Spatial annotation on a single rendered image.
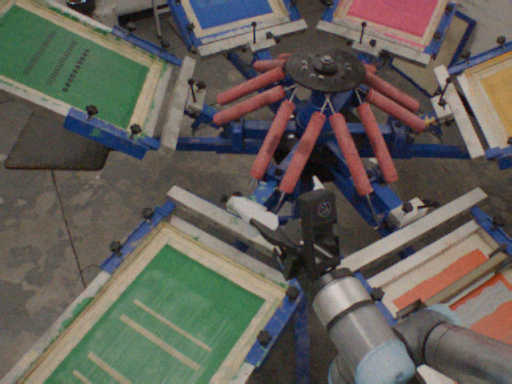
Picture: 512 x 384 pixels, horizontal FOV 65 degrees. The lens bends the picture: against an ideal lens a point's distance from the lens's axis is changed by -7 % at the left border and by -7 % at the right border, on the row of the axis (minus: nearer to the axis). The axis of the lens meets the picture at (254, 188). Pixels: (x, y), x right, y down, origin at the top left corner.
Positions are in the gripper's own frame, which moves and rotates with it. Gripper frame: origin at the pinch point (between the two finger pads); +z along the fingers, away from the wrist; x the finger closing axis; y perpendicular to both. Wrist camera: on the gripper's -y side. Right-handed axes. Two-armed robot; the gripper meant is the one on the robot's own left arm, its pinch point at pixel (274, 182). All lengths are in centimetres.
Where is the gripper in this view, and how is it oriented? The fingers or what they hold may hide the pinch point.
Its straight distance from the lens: 70.6
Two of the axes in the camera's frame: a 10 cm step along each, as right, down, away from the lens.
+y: -1.2, 6.9, 7.1
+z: -4.1, -6.9, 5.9
